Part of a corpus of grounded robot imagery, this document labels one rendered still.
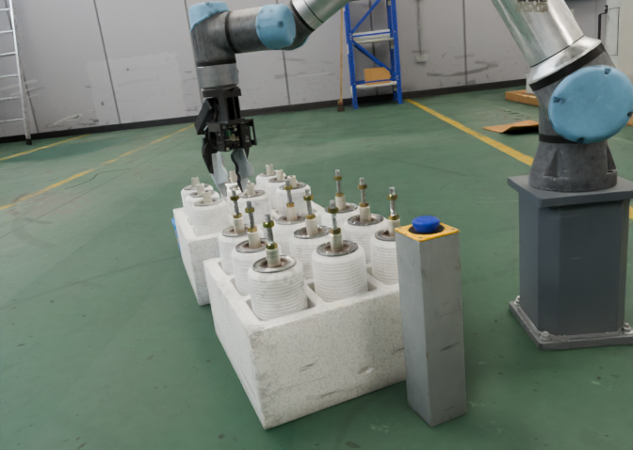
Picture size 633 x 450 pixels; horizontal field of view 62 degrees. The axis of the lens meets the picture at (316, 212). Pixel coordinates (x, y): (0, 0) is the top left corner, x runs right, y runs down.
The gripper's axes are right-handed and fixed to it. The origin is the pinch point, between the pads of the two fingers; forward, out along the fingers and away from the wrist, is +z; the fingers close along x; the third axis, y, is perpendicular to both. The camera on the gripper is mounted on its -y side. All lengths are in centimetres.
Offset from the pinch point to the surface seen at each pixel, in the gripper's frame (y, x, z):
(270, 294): 27.3, -8.0, 12.6
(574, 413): 60, 25, 34
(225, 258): 1.9, -4.7, 13.8
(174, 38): -618, 221, -78
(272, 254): 24.7, -5.4, 7.2
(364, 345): 33.6, 5.0, 24.7
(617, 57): -93, 332, -4
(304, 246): 17.4, 5.3, 10.4
